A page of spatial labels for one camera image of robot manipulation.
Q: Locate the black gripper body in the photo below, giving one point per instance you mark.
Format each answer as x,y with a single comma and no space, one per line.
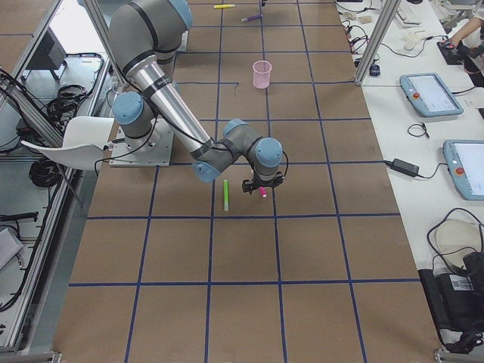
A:
263,184

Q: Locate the purple marker pen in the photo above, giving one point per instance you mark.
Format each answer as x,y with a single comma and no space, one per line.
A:
251,18

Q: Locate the pink marker pen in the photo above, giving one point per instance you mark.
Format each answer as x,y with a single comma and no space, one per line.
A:
262,192

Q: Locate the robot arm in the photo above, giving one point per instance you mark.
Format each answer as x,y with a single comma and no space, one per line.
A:
143,36

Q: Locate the pink mesh cup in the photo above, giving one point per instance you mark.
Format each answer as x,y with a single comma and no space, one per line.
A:
261,74

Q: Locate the green marker pen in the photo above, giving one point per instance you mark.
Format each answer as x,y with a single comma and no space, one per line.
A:
226,195

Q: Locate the yellow marker pen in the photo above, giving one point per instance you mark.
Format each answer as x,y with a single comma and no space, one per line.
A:
224,6

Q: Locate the black power adapter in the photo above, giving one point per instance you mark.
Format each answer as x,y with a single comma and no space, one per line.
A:
406,168

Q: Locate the white chair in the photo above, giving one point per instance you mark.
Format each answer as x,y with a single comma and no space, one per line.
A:
83,143

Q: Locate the upper teach pendant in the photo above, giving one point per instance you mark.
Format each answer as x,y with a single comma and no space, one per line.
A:
429,95

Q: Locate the teach pendant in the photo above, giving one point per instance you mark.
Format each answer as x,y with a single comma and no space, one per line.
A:
429,95
465,165

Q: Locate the lower teach pendant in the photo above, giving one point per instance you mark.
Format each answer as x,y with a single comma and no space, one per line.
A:
465,165

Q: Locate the black device box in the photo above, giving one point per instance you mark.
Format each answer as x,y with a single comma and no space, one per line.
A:
456,309

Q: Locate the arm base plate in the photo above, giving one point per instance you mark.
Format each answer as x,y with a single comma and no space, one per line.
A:
154,149

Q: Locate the aluminium frame post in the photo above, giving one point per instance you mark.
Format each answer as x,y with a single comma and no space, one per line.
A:
387,13

